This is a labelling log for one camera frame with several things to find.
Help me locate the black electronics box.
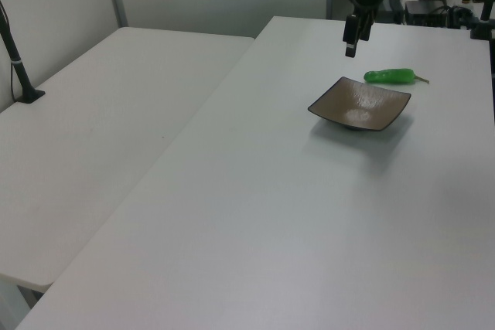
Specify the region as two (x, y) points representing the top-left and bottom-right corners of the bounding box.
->
(404, 0), (452, 28)

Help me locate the green cucumber toy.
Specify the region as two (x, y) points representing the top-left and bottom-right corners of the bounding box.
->
(363, 68), (431, 86)

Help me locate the black clamp stand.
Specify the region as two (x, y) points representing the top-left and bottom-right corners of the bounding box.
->
(469, 0), (495, 41)

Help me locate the black camera pole with base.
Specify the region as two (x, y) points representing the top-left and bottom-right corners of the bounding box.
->
(0, 0), (46, 105)

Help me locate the square brown ceramic plate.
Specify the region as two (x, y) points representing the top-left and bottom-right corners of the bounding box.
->
(307, 76), (412, 132)

